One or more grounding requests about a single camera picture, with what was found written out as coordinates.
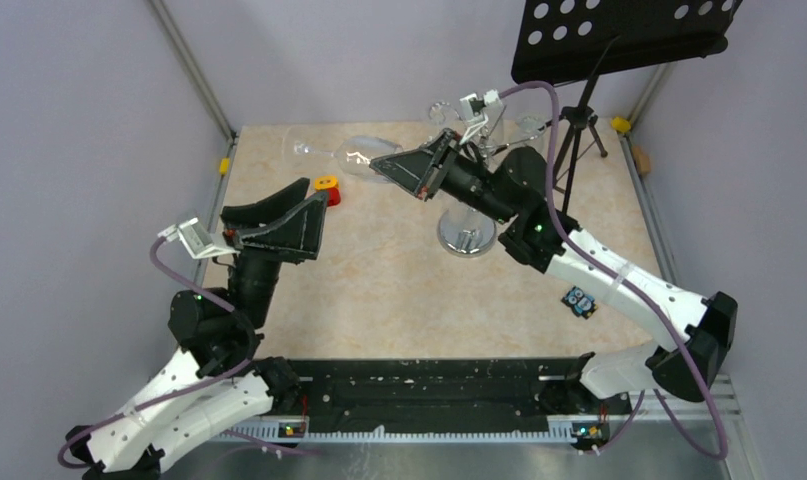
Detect back left hanging glass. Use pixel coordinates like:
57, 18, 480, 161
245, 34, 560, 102
425, 101, 459, 131

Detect hanging glass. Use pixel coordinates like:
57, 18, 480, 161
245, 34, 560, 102
425, 101, 459, 131
510, 114, 548, 154

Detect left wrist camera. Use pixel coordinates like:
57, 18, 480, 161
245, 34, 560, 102
158, 217, 238, 260

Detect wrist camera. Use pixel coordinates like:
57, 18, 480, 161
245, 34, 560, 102
158, 217, 238, 260
459, 89, 504, 145

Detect chrome wine glass rack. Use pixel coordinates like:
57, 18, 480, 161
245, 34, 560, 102
437, 107, 521, 257

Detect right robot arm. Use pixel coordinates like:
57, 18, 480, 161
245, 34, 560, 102
369, 130, 738, 412

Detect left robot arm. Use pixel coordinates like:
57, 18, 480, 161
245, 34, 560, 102
57, 178, 328, 479

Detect yellow corner clip right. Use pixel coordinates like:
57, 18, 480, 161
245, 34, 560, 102
610, 116, 632, 135

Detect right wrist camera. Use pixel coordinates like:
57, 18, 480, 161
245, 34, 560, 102
459, 89, 504, 145

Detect red and yellow block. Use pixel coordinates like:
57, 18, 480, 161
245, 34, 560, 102
313, 175, 342, 207

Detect black music stand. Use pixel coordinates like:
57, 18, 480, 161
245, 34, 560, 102
510, 0, 740, 190

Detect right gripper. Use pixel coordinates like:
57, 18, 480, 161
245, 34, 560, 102
371, 128, 516, 226

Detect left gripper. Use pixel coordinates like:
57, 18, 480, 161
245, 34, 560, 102
225, 176, 335, 328

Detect right hanging glass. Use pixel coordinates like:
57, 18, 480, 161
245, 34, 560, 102
510, 114, 548, 154

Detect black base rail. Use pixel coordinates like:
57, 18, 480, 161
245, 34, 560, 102
273, 358, 633, 438

